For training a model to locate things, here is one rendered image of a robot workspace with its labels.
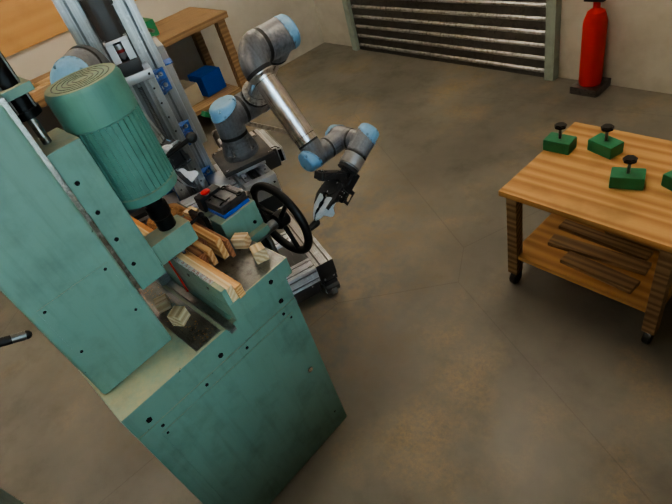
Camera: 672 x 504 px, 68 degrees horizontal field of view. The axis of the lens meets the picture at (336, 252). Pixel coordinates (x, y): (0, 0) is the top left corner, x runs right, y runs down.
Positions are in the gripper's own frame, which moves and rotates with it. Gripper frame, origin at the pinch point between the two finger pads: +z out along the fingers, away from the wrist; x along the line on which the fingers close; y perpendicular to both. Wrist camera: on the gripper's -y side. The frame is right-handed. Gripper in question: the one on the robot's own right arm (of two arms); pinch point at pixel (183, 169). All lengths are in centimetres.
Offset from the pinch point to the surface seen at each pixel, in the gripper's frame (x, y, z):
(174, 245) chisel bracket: 8.7, -18.9, 15.6
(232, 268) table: 18.9, -12.1, 27.7
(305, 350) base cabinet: 60, -8, 34
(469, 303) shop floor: 113, 69, 42
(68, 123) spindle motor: -32.7, -22.8, 16.0
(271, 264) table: 19.4, -5.1, 37.1
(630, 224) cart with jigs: 62, 90, 97
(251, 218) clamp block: 18.5, 5.3, 16.0
